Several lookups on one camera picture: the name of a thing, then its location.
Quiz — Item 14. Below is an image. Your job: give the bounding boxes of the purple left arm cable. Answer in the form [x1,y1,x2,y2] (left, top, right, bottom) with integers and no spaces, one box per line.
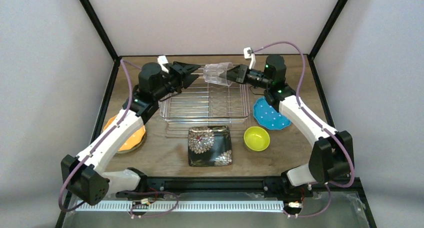
[58,58,180,220]

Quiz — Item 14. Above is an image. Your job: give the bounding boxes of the orange polka dot plate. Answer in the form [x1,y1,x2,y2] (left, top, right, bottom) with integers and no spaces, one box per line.
[102,114,147,154]

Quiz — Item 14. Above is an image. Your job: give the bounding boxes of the black aluminium frame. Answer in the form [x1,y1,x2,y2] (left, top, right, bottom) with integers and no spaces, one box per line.
[54,0,379,228]

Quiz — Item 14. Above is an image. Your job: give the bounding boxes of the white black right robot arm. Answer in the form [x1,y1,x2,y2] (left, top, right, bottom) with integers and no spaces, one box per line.
[219,54,355,188]

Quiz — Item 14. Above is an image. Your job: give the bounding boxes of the clear plastic cup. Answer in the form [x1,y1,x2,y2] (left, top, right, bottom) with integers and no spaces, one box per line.
[203,62,234,87]

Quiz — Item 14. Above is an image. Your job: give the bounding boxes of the yellow green bowl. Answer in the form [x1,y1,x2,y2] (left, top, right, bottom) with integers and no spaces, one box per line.
[243,126,271,152]

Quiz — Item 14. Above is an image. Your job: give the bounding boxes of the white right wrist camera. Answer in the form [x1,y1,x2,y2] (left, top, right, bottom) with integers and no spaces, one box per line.
[243,47,256,70]

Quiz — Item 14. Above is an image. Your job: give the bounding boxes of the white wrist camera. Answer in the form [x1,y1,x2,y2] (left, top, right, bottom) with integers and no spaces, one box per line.
[243,47,256,70]
[157,55,169,73]

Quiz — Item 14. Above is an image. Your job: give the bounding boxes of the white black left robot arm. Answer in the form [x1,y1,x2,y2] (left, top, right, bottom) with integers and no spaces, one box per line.
[58,61,201,212]

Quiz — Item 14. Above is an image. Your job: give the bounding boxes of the metal wire dish rack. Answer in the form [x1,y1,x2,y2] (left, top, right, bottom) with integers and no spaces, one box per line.
[160,64,251,123]

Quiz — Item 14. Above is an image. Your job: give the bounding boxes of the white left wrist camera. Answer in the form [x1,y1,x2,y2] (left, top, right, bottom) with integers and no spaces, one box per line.
[157,55,169,73]

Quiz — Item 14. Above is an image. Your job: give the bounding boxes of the blue polka dot plate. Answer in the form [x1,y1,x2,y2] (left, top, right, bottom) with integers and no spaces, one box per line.
[253,97,292,130]

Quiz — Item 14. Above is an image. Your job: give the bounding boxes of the black floral square plate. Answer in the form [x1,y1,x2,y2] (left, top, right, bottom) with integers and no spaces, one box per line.
[187,125,233,167]

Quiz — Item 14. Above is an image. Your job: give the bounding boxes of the white slotted cable duct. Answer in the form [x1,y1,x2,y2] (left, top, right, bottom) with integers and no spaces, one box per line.
[76,200,284,213]

